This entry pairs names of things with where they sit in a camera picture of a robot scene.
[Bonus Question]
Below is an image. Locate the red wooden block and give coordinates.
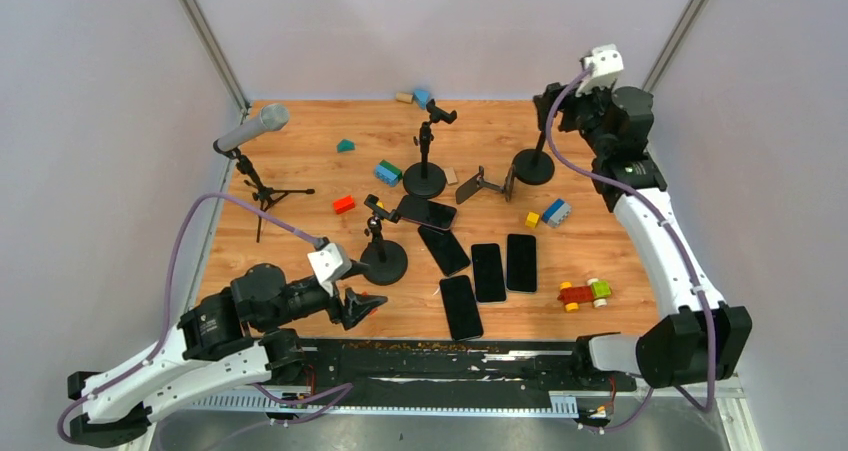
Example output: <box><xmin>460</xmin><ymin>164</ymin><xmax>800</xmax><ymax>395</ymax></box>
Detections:
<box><xmin>332</xmin><ymin>195</ymin><xmax>356</xmax><ymax>215</ymax></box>

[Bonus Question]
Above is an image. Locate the black round pole stand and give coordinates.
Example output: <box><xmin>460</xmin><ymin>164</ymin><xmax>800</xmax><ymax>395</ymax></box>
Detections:
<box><xmin>512</xmin><ymin>131</ymin><xmax>555</xmax><ymax>186</ymax></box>

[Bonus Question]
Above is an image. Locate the black microphone tripod stand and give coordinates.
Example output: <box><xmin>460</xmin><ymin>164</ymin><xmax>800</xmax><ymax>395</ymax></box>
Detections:
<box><xmin>224</xmin><ymin>148</ymin><xmax>316</xmax><ymax>212</ymax></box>

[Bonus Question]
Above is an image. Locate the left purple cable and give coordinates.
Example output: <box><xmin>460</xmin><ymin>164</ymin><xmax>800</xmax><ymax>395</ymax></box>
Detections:
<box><xmin>56</xmin><ymin>192</ymin><xmax>329</xmax><ymax>451</ymax></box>

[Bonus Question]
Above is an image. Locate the small yellow cube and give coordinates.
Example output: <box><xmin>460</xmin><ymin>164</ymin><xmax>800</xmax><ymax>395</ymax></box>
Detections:
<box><xmin>525</xmin><ymin>212</ymin><xmax>540</xmax><ymax>229</ymax></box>

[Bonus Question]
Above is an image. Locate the purple-edged phone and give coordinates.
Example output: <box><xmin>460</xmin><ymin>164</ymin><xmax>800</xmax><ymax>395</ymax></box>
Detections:
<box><xmin>397</xmin><ymin>195</ymin><xmax>457</xmax><ymax>231</ymax></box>

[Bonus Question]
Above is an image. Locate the teal triangular block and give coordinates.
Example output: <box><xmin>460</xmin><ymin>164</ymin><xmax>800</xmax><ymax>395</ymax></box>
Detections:
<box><xmin>336</xmin><ymin>139</ymin><xmax>356</xmax><ymax>153</ymax></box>

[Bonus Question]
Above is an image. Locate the purple cable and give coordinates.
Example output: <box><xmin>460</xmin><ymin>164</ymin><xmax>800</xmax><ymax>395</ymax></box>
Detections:
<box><xmin>56</xmin><ymin>192</ymin><xmax>329</xmax><ymax>451</ymax></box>
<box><xmin>544</xmin><ymin>66</ymin><xmax>718</xmax><ymax>434</ymax></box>

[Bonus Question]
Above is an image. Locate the blue triangular block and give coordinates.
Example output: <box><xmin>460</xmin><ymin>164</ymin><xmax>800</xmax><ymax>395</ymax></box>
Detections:
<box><xmin>412</xmin><ymin>88</ymin><xmax>431</xmax><ymax>109</ymax></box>

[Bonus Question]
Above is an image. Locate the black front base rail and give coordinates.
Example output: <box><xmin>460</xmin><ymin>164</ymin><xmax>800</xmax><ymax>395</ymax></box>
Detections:
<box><xmin>261</xmin><ymin>338</ymin><xmax>637</xmax><ymax>417</ymax></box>

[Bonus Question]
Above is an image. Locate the black stand of phone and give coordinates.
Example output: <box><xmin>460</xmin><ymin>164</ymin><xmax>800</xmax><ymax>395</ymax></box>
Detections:
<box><xmin>403</xmin><ymin>99</ymin><xmax>457</xmax><ymax>199</ymax></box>

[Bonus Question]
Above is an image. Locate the red lego toy car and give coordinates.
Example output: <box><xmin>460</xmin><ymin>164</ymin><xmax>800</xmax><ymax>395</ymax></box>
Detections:
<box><xmin>557</xmin><ymin>278</ymin><xmax>612</xmax><ymax>313</ymax></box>

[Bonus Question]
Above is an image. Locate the black ball-joint phone stand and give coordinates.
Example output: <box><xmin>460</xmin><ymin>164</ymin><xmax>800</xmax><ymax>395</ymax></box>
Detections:
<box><xmin>360</xmin><ymin>194</ymin><xmax>408</xmax><ymax>286</ymax></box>

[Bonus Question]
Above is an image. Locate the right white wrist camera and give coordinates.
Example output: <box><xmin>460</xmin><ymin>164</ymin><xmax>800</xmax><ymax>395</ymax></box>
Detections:
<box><xmin>575</xmin><ymin>44</ymin><xmax>624</xmax><ymax>96</ymax></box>

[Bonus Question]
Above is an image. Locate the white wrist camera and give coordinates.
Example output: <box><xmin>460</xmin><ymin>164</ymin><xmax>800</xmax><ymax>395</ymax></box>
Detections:
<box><xmin>575</xmin><ymin>44</ymin><xmax>624</xmax><ymax>96</ymax></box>
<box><xmin>307</xmin><ymin>242</ymin><xmax>353</xmax><ymax>297</ymax></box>

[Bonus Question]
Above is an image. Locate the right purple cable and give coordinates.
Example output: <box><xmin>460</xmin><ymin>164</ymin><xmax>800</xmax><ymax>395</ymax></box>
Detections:
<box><xmin>544</xmin><ymin>66</ymin><xmax>718</xmax><ymax>434</ymax></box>

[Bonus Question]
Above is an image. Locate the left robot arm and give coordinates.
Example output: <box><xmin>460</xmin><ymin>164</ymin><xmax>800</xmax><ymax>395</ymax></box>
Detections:
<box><xmin>67</xmin><ymin>263</ymin><xmax>388</xmax><ymax>448</ymax></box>

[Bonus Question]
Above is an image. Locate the blue grey lego brick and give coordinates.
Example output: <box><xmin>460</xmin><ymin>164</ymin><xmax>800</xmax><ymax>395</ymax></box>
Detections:
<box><xmin>541</xmin><ymin>198</ymin><xmax>572</xmax><ymax>228</ymax></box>

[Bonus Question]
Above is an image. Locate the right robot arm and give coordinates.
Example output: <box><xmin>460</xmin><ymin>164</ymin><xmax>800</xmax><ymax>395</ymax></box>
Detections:
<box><xmin>533</xmin><ymin>83</ymin><xmax>753</xmax><ymax>389</ymax></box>

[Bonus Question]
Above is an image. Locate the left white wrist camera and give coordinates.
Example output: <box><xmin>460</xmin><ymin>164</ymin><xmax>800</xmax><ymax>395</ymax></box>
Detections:
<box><xmin>307</xmin><ymin>242</ymin><xmax>353</xmax><ymax>297</ymax></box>

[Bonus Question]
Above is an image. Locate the blue green lego brick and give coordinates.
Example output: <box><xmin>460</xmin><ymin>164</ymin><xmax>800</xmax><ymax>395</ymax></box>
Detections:
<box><xmin>374</xmin><ymin>160</ymin><xmax>403</xmax><ymax>187</ymax></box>

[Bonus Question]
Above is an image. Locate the beige wooden block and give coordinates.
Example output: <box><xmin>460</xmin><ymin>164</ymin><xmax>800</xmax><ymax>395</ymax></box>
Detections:
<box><xmin>443</xmin><ymin>167</ymin><xmax>458</xmax><ymax>185</ymax></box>

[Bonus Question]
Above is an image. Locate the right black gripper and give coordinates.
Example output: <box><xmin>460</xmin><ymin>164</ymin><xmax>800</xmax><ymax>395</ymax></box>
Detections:
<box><xmin>530</xmin><ymin>75</ymin><xmax>609</xmax><ymax>157</ymax></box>

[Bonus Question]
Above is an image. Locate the grey microphone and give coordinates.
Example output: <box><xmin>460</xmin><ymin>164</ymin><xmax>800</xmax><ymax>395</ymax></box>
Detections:
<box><xmin>212</xmin><ymin>103</ymin><xmax>290</xmax><ymax>155</ymax></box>

